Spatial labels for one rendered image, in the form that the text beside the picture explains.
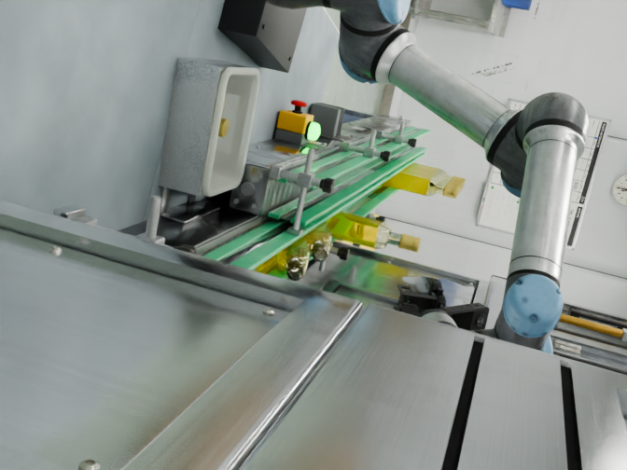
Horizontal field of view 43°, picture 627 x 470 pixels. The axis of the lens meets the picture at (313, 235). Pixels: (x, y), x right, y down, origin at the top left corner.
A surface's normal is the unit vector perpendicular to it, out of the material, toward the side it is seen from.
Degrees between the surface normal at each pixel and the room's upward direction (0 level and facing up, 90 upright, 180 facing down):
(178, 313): 90
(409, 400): 90
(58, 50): 0
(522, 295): 87
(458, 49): 90
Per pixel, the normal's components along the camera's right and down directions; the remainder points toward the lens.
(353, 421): 0.19, -0.95
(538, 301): -0.01, -0.54
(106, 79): 0.94, 0.25
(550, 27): -0.27, 0.18
